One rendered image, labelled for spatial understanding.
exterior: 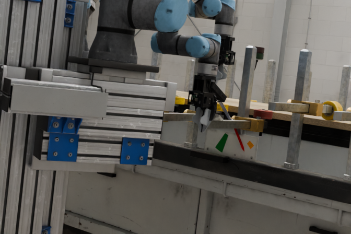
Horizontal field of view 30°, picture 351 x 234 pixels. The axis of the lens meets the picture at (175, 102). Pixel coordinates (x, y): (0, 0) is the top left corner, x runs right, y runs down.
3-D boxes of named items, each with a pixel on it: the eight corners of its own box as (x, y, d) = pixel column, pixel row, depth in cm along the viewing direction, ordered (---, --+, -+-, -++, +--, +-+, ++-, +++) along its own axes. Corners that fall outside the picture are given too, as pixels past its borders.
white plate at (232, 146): (255, 161, 266) (258, 137, 265) (203, 151, 281) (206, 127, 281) (255, 161, 266) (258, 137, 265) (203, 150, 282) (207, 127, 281)
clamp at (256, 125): (256, 132, 266) (258, 119, 265) (229, 127, 274) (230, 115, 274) (264, 132, 270) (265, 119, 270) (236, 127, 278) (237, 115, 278)
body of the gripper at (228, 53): (224, 65, 265) (227, 35, 265) (207, 63, 271) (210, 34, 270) (234, 66, 271) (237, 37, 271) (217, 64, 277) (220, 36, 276)
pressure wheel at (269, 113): (263, 137, 273) (267, 109, 272) (247, 134, 277) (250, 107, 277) (273, 137, 279) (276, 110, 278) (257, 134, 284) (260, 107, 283)
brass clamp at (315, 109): (315, 116, 249) (317, 103, 249) (284, 111, 258) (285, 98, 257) (322, 116, 254) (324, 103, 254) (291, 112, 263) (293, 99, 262)
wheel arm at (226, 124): (208, 130, 244) (209, 119, 244) (200, 129, 246) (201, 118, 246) (266, 130, 278) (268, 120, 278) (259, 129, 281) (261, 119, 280)
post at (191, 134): (189, 159, 287) (202, 49, 284) (183, 158, 289) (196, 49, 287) (194, 159, 290) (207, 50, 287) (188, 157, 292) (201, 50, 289)
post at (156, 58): (147, 145, 302) (159, 42, 300) (141, 144, 304) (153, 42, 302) (152, 145, 305) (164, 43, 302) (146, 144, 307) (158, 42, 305)
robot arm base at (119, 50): (96, 59, 191) (100, 25, 191) (81, 57, 205) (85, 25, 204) (144, 65, 197) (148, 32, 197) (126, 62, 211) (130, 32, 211)
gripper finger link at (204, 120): (194, 132, 240) (197, 107, 240) (203, 132, 245) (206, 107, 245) (201, 133, 239) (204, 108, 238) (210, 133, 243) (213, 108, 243)
